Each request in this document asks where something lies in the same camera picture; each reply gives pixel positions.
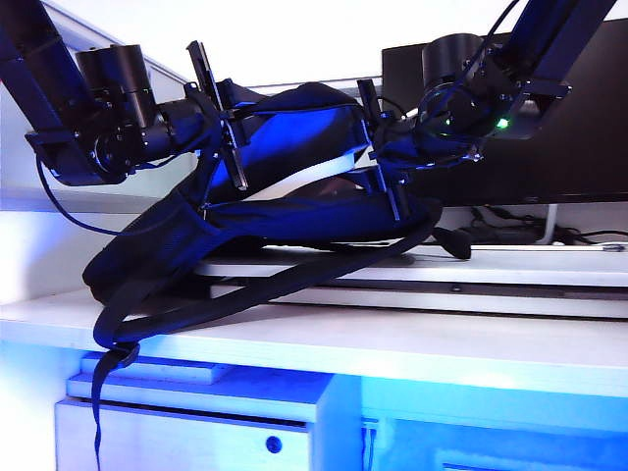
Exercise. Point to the round drawer lock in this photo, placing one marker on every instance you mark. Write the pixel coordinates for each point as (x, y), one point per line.
(274, 444)

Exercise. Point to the white drawer cabinet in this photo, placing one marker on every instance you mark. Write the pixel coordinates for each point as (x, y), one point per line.
(196, 441)

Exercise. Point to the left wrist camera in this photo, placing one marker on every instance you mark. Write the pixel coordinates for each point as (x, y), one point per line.
(73, 162)

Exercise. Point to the white desk riser board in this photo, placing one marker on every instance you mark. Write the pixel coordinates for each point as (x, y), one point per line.
(515, 267)

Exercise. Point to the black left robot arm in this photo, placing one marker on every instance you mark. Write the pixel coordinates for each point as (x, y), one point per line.
(113, 108)

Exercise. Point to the black computer monitor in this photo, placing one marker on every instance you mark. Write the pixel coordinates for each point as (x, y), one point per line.
(564, 162)

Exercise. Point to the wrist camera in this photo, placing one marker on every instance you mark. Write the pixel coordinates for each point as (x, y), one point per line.
(532, 108)
(73, 162)

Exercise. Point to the white book with pink cover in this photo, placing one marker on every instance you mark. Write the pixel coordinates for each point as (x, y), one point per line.
(304, 175)

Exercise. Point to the dark blue backpack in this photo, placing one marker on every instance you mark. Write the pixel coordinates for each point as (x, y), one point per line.
(304, 221)

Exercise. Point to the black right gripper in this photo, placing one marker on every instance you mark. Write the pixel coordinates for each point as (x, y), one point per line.
(392, 142)

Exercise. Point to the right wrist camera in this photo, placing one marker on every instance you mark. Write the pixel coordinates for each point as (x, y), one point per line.
(532, 108)

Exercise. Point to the flat white board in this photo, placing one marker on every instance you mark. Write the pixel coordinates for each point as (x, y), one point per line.
(162, 380)

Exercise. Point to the silver monitor stand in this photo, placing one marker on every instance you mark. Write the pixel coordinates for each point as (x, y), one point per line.
(548, 223)

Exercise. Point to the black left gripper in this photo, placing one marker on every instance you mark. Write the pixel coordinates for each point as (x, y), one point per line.
(206, 118)

